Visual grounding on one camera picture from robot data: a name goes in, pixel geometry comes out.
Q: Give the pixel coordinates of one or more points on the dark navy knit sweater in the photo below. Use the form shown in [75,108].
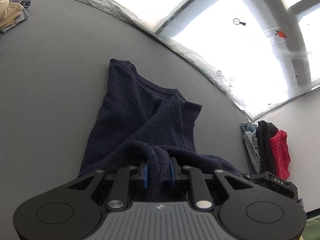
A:
[142,122]

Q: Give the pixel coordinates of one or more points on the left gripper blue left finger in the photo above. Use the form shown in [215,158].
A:
[142,175]

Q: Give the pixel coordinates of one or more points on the red checkered garment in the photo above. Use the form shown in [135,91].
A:
[280,151]

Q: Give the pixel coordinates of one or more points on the blue plaid shirt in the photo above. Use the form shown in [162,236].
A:
[26,4]

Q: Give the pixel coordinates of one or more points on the black garment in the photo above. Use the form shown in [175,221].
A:
[264,132]

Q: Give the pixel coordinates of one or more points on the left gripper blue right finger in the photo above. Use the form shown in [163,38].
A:
[175,171]

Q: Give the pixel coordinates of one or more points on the translucent printed window film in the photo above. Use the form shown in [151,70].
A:
[261,53]

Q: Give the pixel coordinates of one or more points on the beige t-shirt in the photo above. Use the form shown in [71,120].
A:
[9,12]

